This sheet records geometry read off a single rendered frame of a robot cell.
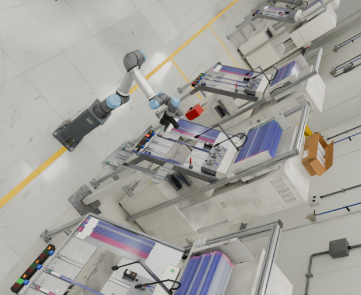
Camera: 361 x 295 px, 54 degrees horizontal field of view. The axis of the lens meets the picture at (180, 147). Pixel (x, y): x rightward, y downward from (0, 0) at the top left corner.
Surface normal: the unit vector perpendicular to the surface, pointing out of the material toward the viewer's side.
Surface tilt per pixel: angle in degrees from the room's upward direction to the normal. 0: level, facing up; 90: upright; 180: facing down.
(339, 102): 90
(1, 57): 0
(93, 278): 0
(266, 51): 90
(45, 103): 0
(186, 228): 90
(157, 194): 90
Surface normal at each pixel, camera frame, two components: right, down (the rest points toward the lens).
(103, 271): 0.70, -0.37
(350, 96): -0.37, 0.54
